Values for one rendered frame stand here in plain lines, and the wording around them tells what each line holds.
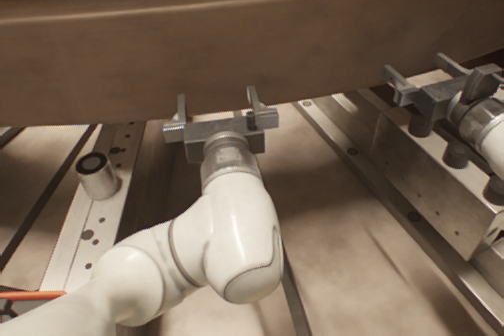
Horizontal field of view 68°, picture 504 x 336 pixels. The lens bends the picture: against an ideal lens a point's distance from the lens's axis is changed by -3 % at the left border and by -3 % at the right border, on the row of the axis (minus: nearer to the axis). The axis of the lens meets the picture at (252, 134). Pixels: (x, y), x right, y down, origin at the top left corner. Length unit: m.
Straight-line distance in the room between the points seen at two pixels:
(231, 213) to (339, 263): 0.85
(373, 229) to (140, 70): 0.93
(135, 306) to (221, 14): 0.53
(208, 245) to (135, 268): 0.09
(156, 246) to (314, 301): 0.78
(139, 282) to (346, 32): 0.65
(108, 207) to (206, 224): 0.54
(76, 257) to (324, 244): 0.76
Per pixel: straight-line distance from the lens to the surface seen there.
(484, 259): 1.32
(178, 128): 0.66
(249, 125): 0.62
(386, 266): 1.33
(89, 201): 1.04
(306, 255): 1.30
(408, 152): 1.21
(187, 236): 0.51
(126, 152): 1.13
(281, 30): 0.82
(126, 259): 0.52
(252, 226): 0.47
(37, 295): 0.78
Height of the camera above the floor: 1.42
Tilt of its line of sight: 41 degrees down
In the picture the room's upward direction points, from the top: 2 degrees counter-clockwise
